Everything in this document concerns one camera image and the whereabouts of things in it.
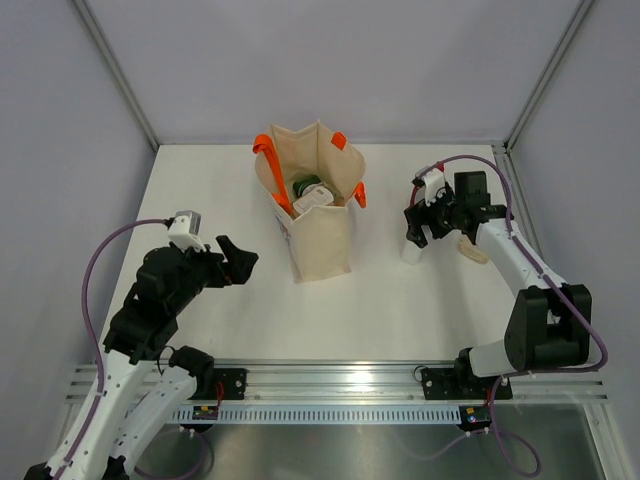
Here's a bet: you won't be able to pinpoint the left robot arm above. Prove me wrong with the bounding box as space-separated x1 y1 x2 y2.
25 235 259 479

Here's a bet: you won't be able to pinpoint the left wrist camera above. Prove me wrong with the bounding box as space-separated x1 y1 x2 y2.
168 210 206 252

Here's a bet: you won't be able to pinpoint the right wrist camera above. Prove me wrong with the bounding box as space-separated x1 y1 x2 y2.
413 167 446 203

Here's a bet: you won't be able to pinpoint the white bottle grey cap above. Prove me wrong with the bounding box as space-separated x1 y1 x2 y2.
401 240 423 265

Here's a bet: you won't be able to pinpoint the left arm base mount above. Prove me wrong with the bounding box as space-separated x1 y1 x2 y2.
190 367 247 401

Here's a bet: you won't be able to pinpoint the canvas bag orange handles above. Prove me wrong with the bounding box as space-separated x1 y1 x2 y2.
252 121 367 283

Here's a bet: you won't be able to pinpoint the right aluminium frame post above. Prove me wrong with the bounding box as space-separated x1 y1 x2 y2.
504 0 598 152

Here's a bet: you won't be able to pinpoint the green dish soap bottle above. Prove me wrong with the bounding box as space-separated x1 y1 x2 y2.
292 175 322 198

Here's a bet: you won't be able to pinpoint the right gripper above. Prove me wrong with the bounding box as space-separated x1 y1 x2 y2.
404 182 464 249

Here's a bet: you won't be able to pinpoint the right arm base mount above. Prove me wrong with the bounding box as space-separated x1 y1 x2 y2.
417 366 513 401

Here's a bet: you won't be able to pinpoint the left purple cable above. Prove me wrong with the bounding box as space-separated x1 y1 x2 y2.
44 217 216 480

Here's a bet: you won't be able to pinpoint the left aluminium frame post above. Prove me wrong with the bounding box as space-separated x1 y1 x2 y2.
69 0 161 152

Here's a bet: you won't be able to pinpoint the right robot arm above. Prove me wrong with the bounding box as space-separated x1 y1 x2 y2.
404 169 592 397

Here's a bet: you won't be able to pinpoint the white slotted cable duct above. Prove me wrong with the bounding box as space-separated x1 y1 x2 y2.
167 405 461 425

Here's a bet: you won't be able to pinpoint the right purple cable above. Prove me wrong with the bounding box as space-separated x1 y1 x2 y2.
399 153 609 476

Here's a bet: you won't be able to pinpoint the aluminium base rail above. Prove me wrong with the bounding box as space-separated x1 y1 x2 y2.
64 362 610 405

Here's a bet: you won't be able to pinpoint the red dish soap bottle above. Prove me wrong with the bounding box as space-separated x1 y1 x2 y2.
405 161 447 211

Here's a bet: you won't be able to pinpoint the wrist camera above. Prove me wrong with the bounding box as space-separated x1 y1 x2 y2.
413 167 446 203
168 210 206 252

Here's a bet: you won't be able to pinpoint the purple cable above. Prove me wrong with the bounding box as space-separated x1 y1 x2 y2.
399 153 609 476
44 217 216 480

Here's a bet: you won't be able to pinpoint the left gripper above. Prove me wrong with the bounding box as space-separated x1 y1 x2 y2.
168 235 257 315

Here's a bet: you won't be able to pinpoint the aluminium frame post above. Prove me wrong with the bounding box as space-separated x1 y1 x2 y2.
69 0 161 152
504 0 598 152

